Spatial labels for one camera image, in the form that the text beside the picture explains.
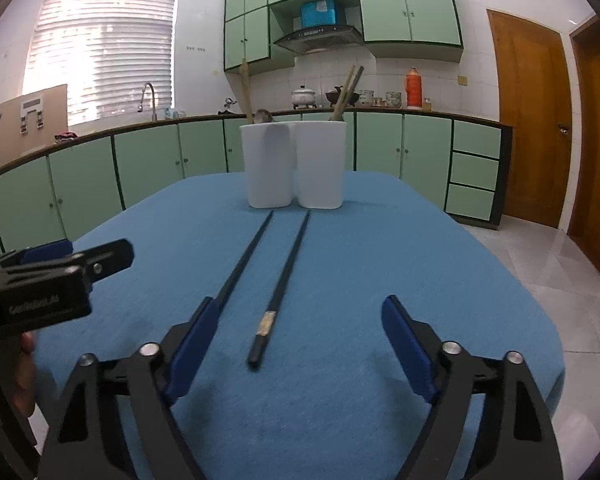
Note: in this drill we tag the white lidded pot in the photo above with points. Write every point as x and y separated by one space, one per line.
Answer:
303 97

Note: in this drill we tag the steel spoon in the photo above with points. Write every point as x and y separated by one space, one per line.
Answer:
263 116

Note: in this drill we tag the green wall cabinets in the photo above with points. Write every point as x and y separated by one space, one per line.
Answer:
405 10

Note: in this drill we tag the wooden door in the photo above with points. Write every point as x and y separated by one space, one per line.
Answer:
530 120
597 150

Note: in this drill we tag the white plastic utensil holder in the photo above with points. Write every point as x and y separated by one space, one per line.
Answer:
320 165

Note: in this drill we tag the black wok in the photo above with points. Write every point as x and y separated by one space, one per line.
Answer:
332 96

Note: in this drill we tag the chrome sink faucet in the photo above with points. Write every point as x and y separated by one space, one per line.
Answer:
152 100

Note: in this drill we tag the black chopstick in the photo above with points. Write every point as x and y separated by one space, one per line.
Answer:
290 265
250 252

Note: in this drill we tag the dark grey chopstick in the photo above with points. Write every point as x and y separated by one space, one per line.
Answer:
352 87

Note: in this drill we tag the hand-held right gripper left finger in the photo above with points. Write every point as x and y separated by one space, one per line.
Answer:
195 335

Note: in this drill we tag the range hood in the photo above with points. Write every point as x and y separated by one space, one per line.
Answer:
320 37

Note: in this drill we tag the small glass jar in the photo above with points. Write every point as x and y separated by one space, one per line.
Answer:
427 105

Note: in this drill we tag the wall tap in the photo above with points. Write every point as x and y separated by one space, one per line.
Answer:
228 105

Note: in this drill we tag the blue tablecloth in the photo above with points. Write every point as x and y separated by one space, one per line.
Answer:
360 260

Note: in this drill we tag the orange thermos flask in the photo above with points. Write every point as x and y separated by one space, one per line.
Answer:
414 87

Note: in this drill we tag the person's left hand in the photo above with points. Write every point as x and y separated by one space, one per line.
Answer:
25 375

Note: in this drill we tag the green base cabinets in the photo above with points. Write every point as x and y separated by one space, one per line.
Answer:
145 160

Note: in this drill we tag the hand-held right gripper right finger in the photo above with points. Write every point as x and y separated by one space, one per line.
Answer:
405 345

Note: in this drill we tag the small pale blue container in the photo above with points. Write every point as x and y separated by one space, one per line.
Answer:
172 113

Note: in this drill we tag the cardboard box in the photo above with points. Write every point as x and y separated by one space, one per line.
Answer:
50 105

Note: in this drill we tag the blue storage box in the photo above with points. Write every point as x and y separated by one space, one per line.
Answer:
320 12

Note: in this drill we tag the window blinds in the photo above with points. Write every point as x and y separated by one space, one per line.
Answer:
105 50

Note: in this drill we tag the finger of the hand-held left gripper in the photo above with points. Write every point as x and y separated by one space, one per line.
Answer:
45 251
110 257

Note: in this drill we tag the red cloth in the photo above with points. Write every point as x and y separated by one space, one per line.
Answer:
66 136

